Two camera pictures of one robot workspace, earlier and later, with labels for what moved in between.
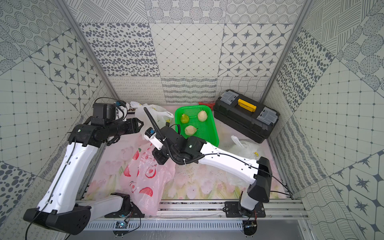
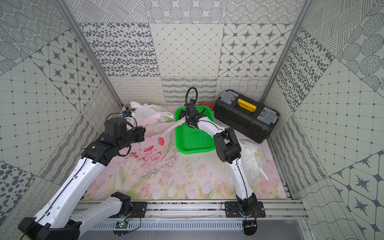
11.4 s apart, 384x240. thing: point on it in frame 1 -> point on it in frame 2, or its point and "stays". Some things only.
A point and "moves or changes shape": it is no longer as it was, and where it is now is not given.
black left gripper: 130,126 -> 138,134
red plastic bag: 211,105 stays
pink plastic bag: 147,179 moves or changes shape
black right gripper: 161,159 -> 182,114
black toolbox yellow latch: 234,111 stays
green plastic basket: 197,121 stays
